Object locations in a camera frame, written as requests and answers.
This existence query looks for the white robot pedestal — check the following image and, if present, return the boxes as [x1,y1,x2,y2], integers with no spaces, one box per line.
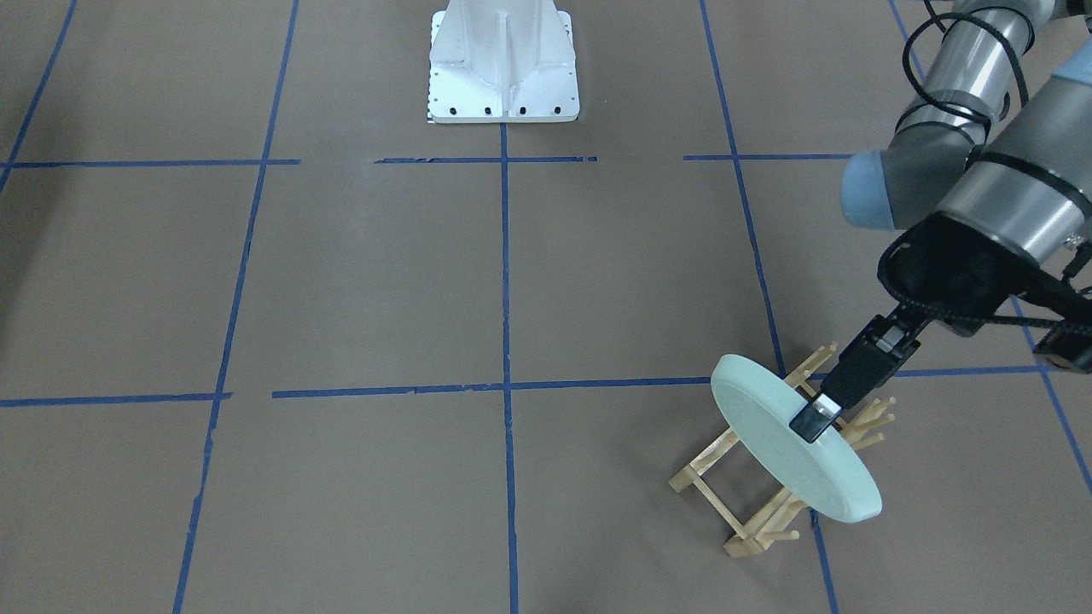
[427,1,581,123]

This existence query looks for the light green plate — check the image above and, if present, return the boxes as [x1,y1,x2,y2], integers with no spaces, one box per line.
[711,354,885,524]

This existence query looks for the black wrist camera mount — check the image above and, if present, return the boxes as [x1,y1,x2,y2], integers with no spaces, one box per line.
[1033,324,1091,374]

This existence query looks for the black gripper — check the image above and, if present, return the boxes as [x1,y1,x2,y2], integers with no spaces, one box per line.
[790,213,1089,442]

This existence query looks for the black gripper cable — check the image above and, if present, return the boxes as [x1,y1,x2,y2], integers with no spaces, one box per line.
[900,0,1037,146]

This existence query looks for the wooden dish rack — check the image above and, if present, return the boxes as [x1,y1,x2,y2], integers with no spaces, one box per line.
[668,343,894,557]

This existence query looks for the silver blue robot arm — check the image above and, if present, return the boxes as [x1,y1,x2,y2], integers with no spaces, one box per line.
[790,1,1089,442]

